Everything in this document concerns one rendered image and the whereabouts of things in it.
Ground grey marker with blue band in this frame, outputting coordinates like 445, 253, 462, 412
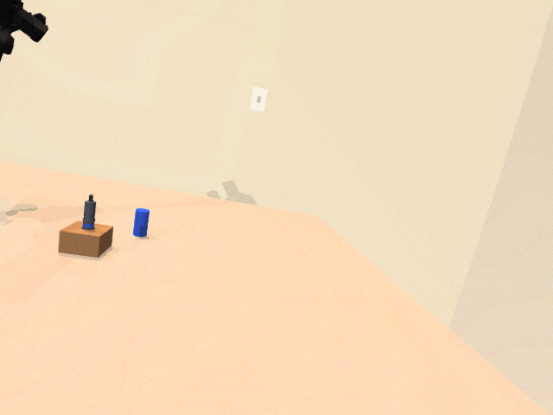
82, 194, 96, 230

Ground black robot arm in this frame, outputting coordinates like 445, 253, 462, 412
11, 2, 48, 42

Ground blue marker cap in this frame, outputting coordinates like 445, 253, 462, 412
132, 208, 150, 237

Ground brown wooden block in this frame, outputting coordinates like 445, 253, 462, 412
58, 221, 114, 258

